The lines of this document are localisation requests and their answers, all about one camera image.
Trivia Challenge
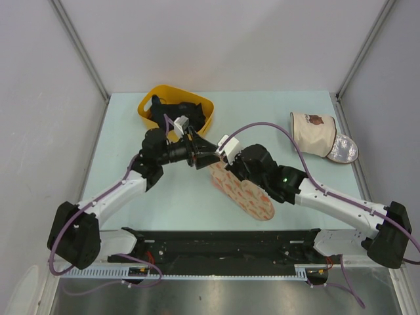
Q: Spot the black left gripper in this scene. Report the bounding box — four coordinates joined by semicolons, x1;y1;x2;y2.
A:
157;127;219;170

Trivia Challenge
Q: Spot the pink tulip mesh laundry bag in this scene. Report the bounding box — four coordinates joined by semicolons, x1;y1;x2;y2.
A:
207;161;275;221

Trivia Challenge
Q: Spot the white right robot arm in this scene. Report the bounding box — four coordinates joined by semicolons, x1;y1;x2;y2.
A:
222;143;412;269

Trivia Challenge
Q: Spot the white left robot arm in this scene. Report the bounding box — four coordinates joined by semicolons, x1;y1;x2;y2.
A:
47;128;219;275

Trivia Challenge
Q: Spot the beige fabric storage bag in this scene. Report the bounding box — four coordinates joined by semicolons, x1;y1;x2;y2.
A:
290;112;359;164

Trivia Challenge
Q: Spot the black clothes pile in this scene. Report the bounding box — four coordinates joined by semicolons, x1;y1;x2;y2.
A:
150;94;205;131

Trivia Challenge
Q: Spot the yellow plastic basket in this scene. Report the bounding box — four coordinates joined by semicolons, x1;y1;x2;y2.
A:
137;85;215;139

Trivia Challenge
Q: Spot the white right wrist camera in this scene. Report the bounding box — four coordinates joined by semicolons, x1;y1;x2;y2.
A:
215;135;243;165

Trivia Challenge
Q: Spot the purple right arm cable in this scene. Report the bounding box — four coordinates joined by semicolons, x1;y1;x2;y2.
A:
221;121;420;308

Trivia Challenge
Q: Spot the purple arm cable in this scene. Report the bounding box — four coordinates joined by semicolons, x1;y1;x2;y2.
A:
221;121;420;308
48;114;178;295

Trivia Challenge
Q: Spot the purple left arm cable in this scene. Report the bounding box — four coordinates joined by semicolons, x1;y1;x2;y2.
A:
48;114;178;295

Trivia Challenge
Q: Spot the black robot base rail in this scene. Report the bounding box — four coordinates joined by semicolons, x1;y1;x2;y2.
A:
108;228;340;271

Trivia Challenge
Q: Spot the white slotted cable duct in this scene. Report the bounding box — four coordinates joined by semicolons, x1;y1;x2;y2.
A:
62;264;327;281

